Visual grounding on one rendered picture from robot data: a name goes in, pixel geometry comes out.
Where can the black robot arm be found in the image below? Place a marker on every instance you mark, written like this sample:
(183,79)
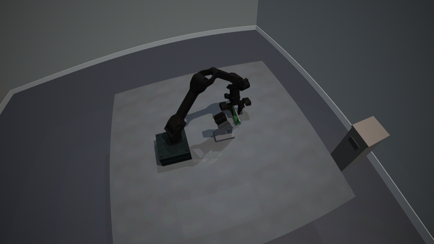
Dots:
(198,84)

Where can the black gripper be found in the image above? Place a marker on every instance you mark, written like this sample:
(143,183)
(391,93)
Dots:
(235,100)

